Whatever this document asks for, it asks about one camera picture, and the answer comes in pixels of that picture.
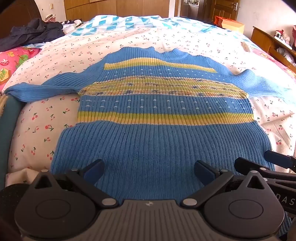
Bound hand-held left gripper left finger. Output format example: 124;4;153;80
29;159;119;208

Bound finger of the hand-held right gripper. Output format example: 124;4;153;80
234;157;278;178
264;150;296;170

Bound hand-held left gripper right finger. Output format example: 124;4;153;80
181;159;269;208

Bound blue striped knit sweater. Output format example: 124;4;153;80
5;46;293;235

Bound white cloth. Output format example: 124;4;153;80
5;167;42;187

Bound cherry print bed sheet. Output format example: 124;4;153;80
5;27;296;176

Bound teal cloth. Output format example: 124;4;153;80
0;95;25;192

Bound white plastic bag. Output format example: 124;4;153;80
276;47;296;68

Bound stuffed toys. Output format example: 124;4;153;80
273;30;292;45

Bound wooden desk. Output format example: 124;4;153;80
251;26;296;75

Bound pink printed blanket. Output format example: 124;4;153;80
0;45;296;92

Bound orange box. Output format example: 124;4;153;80
213;16;245;34

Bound dark jacket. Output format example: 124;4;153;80
0;18;65;52

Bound blue white checkered quilt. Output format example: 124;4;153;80
63;14;256;50

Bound wooden door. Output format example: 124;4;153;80
208;0;238;24

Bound wooden wardrobe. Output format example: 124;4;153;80
63;0;176;21

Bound dark wooden headboard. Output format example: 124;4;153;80
0;0;43;39

